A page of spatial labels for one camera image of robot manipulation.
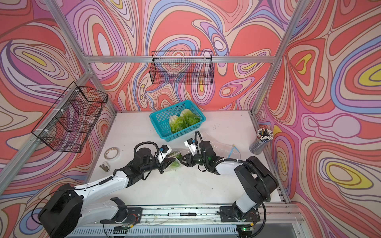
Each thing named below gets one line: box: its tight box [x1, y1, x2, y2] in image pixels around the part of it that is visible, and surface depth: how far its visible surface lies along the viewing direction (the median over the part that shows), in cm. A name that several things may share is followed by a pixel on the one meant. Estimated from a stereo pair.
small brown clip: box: [99, 163, 110, 172], surface depth 90 cm
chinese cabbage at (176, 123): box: [168, 115, 187, 133], surface depth 101 cm
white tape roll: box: [103, 146, 121, 161], surface depth 97 cm
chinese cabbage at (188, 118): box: [180, 108, 201, 130], surface depth 104 cm
